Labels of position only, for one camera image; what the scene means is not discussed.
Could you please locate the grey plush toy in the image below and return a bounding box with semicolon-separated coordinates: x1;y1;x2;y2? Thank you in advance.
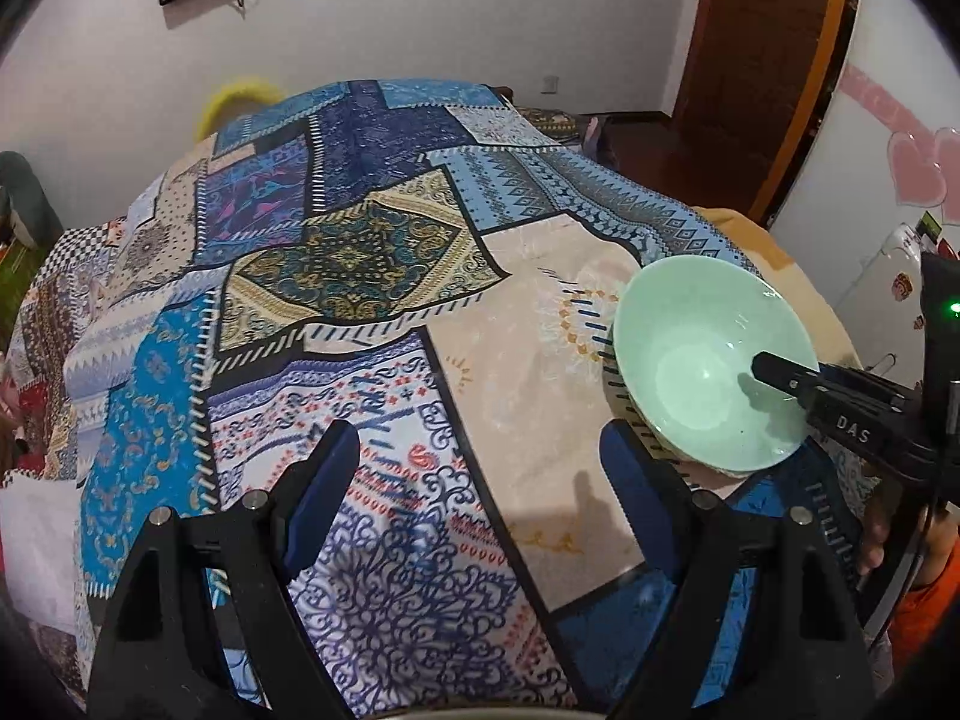
0;151;64;249

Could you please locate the green cardboard box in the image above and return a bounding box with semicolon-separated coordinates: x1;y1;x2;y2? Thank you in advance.
0;241;49;349

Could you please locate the person right hand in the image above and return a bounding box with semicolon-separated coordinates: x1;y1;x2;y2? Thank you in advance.
857;475;960;579

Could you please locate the mint green bowl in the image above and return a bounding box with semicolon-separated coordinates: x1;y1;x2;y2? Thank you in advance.
612;255;818;476

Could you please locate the patchwork patterned tablecloth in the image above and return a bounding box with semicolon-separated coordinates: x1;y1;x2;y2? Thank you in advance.
0;78;895;720

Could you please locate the white sticker suitcase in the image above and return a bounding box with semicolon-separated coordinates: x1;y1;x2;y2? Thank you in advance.
836;211;955;388

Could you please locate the white folded paper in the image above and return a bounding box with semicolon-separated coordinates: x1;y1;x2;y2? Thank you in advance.
2;475;80;632

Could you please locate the bag on floor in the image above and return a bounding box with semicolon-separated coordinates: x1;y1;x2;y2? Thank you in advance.
519;106;619;169

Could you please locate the wooden door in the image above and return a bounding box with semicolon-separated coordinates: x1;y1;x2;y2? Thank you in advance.
669;0;857;224

